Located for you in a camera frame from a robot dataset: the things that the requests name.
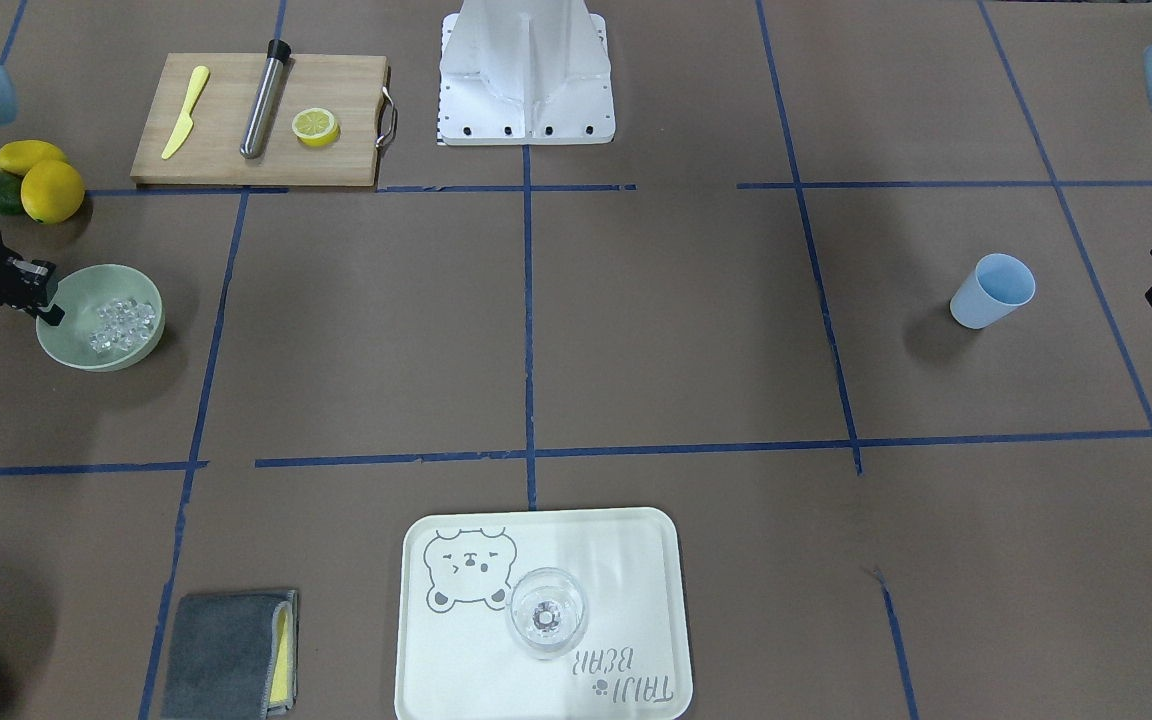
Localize green bowl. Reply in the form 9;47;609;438
35;264;166;372

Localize ice cubes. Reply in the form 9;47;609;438
88;297;159;355

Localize light blue plastic cup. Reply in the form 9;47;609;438
948;252;1037;331

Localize yellow lemon front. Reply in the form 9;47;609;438
20;160;86;225

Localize yellow lemon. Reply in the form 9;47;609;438
0;138;69;179
20;160;86;225

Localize yellow lemon rear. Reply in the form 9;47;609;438
0;138;69;179

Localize wooden cutting board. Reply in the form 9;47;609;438
131;53;389;187

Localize steel muddler black cap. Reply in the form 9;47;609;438
238;38;291;159

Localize yellow plastic knife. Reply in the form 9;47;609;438
160;65;211;160

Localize lemon half slice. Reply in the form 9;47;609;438
291;108;340;149

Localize grey yellow folded cloth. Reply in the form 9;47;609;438
161;588;300;719

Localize clear wine glass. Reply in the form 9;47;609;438
507;568;590;661

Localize cream bear tray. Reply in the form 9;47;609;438
394;507;694;719

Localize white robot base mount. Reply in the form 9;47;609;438
435;1;617;146

